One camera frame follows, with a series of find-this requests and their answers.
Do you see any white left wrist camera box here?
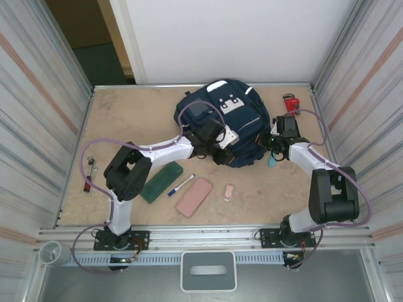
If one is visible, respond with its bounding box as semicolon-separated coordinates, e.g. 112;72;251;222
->
217;124;240;149

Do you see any white door frame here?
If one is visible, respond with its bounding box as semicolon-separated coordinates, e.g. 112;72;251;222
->
108;0;149;85

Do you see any green pencil case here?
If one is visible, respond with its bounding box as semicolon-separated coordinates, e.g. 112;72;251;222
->
139;162;183;204

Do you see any slotted grey cable tray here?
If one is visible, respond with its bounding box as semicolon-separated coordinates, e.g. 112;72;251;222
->
67;252;286;267

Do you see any small controller board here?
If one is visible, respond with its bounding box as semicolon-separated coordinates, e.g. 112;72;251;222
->
282;250;305;271
108;255;139;272

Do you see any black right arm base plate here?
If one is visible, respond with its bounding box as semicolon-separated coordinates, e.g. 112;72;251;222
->
258;228;317;249

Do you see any blue whiteboard marker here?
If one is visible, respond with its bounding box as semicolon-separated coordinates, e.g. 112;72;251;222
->
167;173;196;198

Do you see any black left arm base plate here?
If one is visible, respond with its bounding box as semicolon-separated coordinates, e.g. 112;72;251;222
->
93;230;150;251

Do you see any pink pencil case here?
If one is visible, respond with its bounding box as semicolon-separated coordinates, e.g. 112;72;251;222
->
176;177;213;218

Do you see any navy blue backpack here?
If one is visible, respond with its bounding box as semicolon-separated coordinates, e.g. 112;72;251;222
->
173;78;272;169

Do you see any aluminium table frame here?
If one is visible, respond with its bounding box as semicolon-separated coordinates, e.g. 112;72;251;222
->
37;82;378;251

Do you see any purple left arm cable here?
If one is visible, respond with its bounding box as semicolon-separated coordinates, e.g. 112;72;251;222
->
71;99;227;275

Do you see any white grey rectangular device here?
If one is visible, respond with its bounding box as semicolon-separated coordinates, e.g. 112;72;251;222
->
180;250;237;293

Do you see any white plastic pipe cup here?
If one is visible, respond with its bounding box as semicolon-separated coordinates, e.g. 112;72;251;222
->
39;240;69;265

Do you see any red pipe wrench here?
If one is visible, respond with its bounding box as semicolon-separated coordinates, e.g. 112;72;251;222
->
281;92;302;116

